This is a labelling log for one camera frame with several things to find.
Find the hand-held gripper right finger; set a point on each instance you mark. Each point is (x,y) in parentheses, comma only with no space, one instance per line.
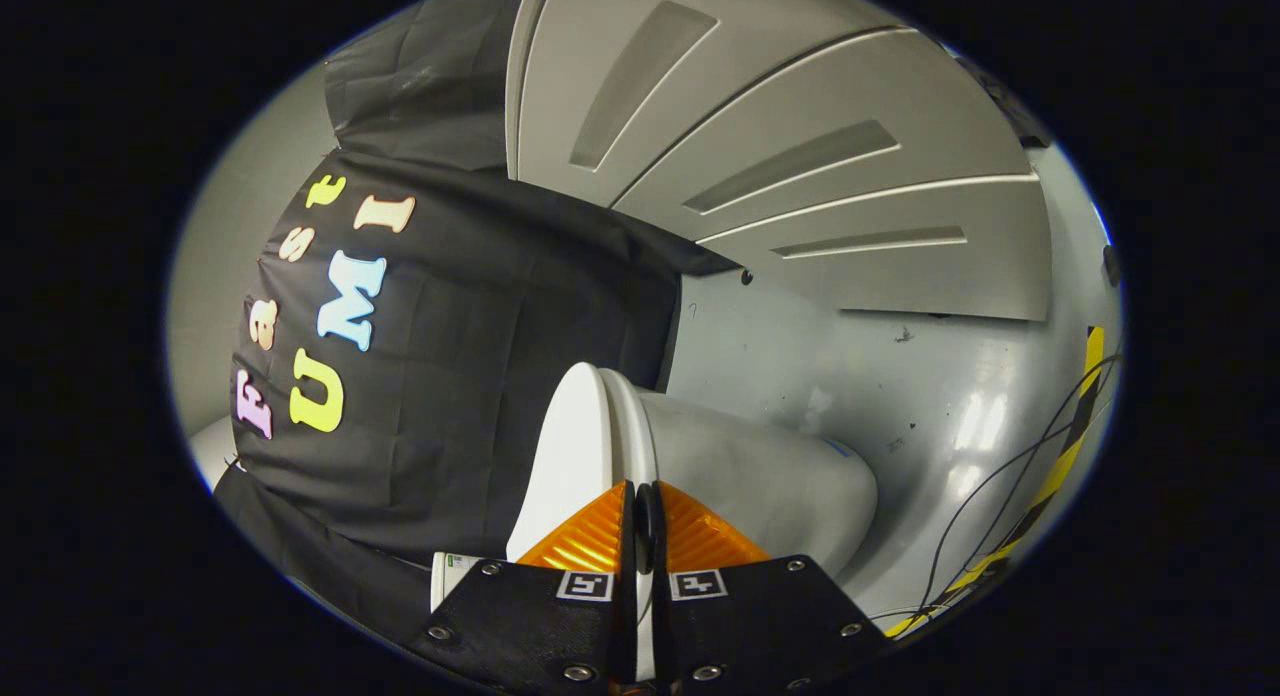
(760,621)

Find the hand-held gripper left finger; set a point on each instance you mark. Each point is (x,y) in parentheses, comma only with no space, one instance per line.
(530,626)

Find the white toilet lid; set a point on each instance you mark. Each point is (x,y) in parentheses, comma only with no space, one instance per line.
(560,456)

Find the white toilet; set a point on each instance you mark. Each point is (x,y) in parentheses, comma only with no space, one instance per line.
(760,476)

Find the black backdrop cloth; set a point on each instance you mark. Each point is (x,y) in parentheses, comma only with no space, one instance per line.
(480,306)

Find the yellow black floor tape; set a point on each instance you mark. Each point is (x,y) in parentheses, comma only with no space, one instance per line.
(1075,436)

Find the white drawer cabinet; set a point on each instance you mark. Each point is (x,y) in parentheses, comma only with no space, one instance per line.
(800,106)

